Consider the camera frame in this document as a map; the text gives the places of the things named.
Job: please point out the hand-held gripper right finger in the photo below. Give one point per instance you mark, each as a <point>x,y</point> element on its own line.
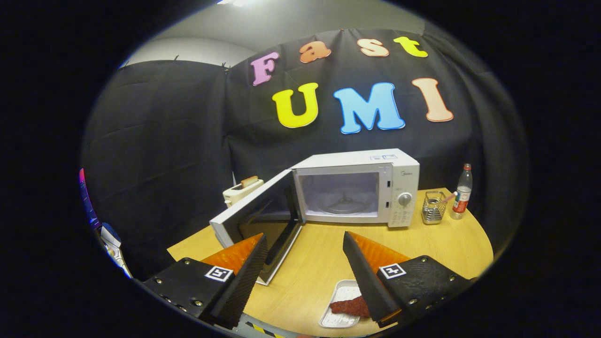
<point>366,281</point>

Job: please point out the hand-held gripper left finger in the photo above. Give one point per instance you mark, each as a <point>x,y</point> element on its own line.
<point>244,286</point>

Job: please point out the brown meat piece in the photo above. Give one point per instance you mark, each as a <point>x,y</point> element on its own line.
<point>347,307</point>

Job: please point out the white toaster oven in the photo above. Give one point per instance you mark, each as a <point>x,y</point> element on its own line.
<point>399,178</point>

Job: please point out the white bread toaster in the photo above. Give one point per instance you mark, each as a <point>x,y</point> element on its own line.
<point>239,192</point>

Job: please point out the small white plastic tray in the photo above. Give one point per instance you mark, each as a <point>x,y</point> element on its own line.
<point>345,292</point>

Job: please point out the yellow black striped tape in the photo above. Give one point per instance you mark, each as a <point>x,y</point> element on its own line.
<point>263,330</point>

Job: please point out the toast slice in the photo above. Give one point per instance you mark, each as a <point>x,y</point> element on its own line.
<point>249,181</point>

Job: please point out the red checkered straw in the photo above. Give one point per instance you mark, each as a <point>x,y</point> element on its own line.
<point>448,197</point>

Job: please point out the clear plastic bottle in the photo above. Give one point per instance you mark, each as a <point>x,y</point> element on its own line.
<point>462,197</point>

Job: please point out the white and blue object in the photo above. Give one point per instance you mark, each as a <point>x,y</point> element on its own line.
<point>111,238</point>

